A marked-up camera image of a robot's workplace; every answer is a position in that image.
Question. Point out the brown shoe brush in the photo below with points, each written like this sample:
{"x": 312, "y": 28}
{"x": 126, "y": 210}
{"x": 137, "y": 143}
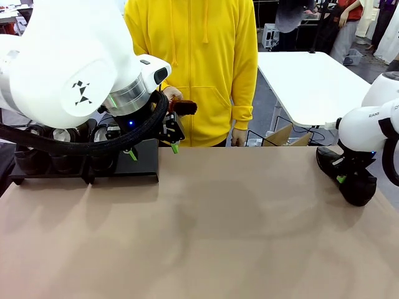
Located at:
{"x": 187, "y": 108}

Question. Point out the person's left forearm yellow sleeve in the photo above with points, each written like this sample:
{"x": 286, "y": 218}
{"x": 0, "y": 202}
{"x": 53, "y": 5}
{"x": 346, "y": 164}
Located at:
{"x": 244, "y": 109}

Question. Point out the person in beige clothes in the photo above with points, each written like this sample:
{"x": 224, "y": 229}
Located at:
{"x": 364, "y": 18}

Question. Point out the person's right hand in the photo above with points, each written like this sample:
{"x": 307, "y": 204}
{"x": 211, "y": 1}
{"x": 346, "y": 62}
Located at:
{"x": 174, "y": 93}

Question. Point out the white computer case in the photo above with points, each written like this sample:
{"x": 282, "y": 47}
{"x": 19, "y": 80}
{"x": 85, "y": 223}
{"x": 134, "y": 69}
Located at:
{"x": 269, "y": 35}

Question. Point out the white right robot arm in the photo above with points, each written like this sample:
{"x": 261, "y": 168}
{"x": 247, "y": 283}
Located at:
{"x": 358, "y": 130}

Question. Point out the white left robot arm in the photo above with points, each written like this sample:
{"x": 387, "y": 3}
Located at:
{"x": 62, "y": 46}

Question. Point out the person in grey top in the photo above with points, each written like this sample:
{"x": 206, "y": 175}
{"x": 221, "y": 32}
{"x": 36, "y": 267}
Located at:
{"x": 286, "y": 15}

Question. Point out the person's left hand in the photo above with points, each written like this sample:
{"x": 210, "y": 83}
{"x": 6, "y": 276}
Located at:
{"x": 237, "y": 138}

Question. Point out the white paper shoe stuffing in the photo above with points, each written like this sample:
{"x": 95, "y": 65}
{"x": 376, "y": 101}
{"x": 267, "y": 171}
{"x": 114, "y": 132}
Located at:
{"x": 99, "y": 134}
{"x": 60, "y": 135}

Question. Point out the person in yellow hoodie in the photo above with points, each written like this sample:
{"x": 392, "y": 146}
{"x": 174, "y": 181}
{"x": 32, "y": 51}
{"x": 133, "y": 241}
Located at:
{"x": 202, "y": 62}

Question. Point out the cardboard box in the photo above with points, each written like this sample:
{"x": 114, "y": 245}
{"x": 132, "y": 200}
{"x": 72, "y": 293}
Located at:
{"x": 280, "y": 137}

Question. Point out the black metal shoe stand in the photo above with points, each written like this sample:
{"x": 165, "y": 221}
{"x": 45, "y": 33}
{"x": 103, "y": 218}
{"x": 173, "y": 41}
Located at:
{"x": 146, "y": 162}
{"x": 46, "y": 178}

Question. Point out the grey storage bin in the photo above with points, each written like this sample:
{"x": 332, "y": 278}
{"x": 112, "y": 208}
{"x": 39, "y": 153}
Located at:
{"x": 353, "y": 57}

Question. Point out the person in orange shirt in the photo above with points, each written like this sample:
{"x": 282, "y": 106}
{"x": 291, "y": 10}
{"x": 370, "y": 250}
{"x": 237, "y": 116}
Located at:
{"x": 346, "y": 34}

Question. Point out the white table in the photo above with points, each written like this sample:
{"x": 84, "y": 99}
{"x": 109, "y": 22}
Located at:
{"x": 311, "y": 87}

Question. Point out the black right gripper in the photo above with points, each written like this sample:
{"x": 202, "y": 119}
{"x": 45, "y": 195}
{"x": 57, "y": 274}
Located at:
{"x": 358, "y": 160}

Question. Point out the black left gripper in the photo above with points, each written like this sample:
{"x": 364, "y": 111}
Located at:
{"x": 131, "y": 123}

